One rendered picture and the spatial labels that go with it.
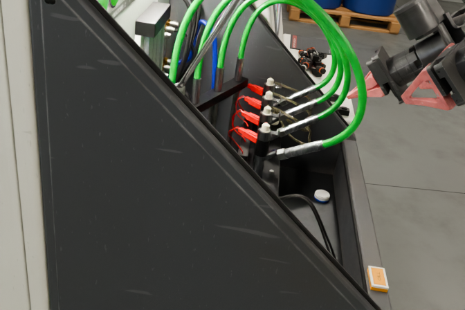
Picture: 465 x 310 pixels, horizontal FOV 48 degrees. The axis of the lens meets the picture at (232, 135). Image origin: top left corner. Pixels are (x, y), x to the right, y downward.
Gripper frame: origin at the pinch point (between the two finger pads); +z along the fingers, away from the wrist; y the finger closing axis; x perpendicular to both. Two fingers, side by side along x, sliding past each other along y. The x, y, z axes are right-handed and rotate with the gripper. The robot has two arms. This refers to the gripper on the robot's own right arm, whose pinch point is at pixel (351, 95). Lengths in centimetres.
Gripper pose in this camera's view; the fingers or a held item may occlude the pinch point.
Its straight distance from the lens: 103.5
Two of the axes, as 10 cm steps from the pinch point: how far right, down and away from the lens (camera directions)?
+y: -5.6, -8.1, -1.6
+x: -3.7, 4.2, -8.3
